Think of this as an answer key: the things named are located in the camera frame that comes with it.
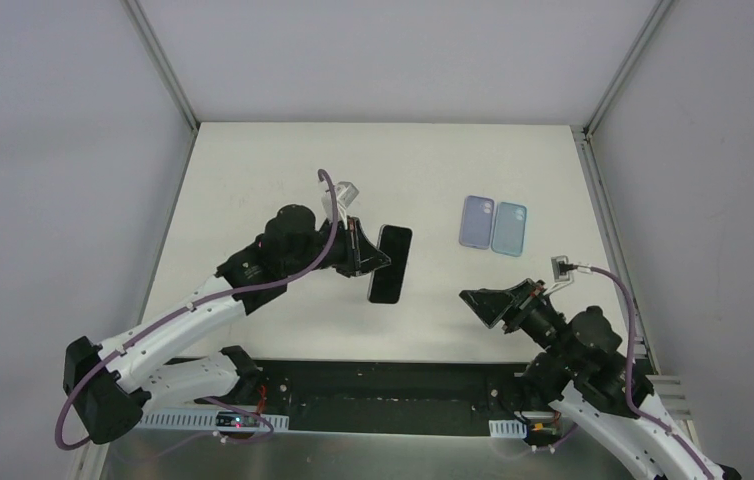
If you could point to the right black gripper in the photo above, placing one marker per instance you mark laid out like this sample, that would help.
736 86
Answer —
518 307

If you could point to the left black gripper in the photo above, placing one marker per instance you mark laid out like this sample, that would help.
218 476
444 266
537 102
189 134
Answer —
352 244

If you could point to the black phone light blue case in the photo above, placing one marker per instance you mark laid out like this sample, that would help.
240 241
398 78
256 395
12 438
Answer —
387 282

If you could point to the lavender phone case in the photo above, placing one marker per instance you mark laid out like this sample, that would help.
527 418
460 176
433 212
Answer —
476 222

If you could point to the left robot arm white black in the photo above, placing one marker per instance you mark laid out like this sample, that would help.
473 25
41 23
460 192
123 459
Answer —
112 384

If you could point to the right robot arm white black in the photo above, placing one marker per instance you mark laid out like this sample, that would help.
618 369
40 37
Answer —
581 373

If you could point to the right controller board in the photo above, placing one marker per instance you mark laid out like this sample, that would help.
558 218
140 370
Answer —
545 432

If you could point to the controller board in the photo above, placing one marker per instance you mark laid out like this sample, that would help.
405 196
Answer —
545 432
232 421

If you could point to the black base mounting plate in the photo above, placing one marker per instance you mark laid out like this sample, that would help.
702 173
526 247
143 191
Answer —
439 399

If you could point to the left controller board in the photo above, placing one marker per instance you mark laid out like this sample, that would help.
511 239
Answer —
232 421

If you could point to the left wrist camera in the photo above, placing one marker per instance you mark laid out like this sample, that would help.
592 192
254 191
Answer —
346 192

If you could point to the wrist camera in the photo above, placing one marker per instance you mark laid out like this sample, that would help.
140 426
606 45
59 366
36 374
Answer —
346 192
563 273

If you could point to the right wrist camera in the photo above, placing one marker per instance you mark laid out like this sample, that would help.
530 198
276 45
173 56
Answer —
563 273

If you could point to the right white cable duct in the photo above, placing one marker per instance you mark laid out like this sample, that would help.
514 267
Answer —
513 429

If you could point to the white cable duct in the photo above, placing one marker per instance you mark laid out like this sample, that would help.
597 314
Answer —
201 419
513 429

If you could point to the right aluminium frame rail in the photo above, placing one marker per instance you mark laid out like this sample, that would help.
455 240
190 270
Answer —
669 388

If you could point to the left white cable duct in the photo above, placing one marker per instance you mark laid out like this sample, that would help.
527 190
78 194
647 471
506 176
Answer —
201 419

